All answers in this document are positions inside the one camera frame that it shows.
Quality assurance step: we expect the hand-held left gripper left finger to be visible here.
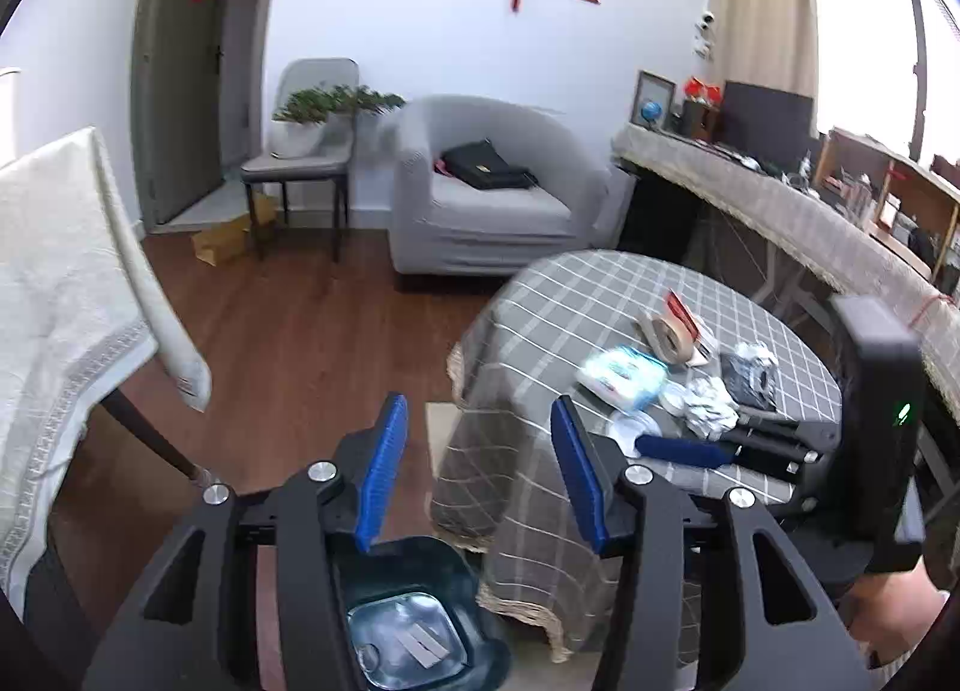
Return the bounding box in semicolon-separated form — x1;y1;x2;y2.
82;393;410;691

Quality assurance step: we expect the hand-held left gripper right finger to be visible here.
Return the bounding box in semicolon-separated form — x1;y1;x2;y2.
550;396;875;691

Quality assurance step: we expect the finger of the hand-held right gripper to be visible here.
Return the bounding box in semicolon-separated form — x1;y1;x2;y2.
724;412;842;453
636;434;822;482

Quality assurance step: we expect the black tissue packet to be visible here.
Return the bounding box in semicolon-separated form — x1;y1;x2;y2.
720;342;781;411

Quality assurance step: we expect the dark teal trash bin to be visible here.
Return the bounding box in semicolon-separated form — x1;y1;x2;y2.
330;537;512;691

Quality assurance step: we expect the person's right forearm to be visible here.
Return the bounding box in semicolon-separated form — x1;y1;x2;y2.
846;562;953;671

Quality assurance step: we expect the crumpled white tissue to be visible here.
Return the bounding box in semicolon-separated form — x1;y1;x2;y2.
679;376;740;437

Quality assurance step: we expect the clear plastic lid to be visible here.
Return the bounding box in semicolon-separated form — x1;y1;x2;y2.
607;412;662;452

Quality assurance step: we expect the blue wet wipes packet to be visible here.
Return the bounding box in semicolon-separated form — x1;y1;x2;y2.
576;347;670;413

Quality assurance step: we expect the beige tape roll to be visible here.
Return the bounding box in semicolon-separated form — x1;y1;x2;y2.
639;312;695;364

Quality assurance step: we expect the red and white card packet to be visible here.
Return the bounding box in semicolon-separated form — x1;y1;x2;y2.
664;290;721;368

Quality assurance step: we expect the grey checked tablecloth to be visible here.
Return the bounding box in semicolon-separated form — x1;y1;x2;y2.
427;250;845;664

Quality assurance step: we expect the clear plastic container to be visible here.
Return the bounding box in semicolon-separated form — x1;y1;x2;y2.
349;592;466;681

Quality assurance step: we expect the long desk with beige cloth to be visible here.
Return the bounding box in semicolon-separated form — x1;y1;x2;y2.
611;123;960;392

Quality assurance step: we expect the wooden shelf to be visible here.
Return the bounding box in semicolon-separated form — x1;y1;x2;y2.
814;127;960;280

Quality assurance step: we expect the dark table leg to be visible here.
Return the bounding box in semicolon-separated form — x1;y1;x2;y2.
97;389;215;491

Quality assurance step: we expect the grey armchair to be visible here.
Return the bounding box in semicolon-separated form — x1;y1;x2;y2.
388;95;612;277

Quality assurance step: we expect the cardboard box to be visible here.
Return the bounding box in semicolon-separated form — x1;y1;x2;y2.
191;192;278;265

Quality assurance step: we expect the black monitor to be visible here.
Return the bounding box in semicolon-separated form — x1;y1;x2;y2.
720;80;816;171

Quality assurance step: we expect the grey chair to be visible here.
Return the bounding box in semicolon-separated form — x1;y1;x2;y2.
240;57;359;263

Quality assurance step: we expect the black bag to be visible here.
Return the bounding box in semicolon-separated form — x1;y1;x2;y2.
439;140;539;191

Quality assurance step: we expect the white plant pot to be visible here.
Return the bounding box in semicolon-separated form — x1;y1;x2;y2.
270;119;327;160

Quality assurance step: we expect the green potted plant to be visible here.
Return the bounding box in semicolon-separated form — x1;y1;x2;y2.
274;85;406;126

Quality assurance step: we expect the table with white cloth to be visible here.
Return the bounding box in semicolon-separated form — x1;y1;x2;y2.
0;127;213;594

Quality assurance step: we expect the beige curtain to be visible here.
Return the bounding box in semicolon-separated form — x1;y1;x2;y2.
709;0;818;130

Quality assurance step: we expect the grey door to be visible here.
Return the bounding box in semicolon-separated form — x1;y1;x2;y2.
131;0;241;231

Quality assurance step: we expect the picture frame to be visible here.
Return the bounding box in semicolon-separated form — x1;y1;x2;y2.
628;70;676;130

